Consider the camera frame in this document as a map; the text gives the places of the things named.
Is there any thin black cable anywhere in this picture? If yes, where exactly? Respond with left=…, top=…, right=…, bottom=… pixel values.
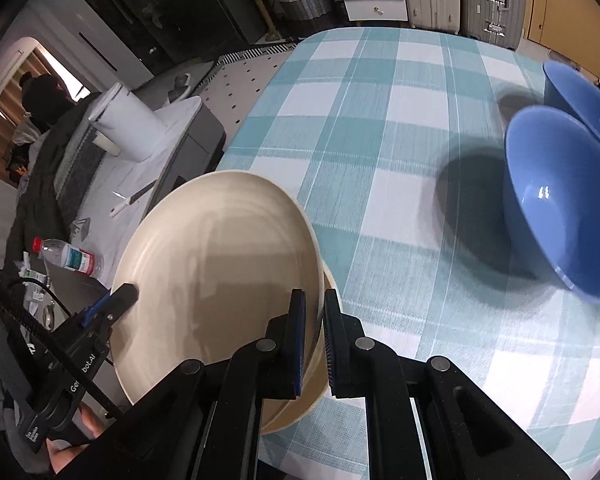
left=17, top=277, right=76, bottom=321

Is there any blue bowl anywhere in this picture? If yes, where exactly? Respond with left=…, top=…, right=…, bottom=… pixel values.
left=542, top=60, right=600, bottom=153
left=502, top=105, right=600, bottom=304

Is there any dark blanket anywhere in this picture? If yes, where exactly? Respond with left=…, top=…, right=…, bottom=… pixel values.
left=2, top=92, right=106, bottom=271

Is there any cream plate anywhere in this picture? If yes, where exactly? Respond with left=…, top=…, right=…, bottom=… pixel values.
left=114, top=170, right=325, bottom=406
left=260, top=267, right=338, bottom=436

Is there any yellow wooden door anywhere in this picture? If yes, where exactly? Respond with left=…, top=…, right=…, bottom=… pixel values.
left=522, top=0, right=600, bottom=78

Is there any person's left hand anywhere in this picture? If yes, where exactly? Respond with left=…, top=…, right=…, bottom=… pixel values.
left=47, top=404, right=118, bottom=476

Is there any grey suitcase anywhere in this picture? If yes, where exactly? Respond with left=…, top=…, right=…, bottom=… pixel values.
left=457, top=0, right=526, bottom=41

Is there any small cream cup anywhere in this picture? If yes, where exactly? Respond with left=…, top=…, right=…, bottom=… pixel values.
left=92, top=130, right=123, bottom=157

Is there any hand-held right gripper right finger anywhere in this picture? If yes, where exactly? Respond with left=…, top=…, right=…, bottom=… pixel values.
left=322, top=287, right=571, bottom=480

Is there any white handled tool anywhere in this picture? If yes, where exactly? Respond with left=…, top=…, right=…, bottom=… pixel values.
left=109, top=179, right=158, bottom=218

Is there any black braided cable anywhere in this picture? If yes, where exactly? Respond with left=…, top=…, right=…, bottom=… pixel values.
left=0, top=262, right=128, bottom=418

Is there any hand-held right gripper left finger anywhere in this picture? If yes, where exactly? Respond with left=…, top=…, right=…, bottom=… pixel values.
left=97, top=287, right=308, bottom=480

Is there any brown curtain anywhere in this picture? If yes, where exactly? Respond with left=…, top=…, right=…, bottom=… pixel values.
left=0, top=47, right=51, bottom=181

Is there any clear water bottle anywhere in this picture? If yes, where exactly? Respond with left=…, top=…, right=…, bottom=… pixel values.
left=32, top=237, right=105, bottom=278

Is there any white cylindrical bin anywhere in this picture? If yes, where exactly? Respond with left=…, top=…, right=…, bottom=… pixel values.
left=87, top=82, right=168, bottom=163

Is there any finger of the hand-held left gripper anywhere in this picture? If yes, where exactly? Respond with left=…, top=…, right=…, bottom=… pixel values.
left=80, top=282, right=140, bottom=328

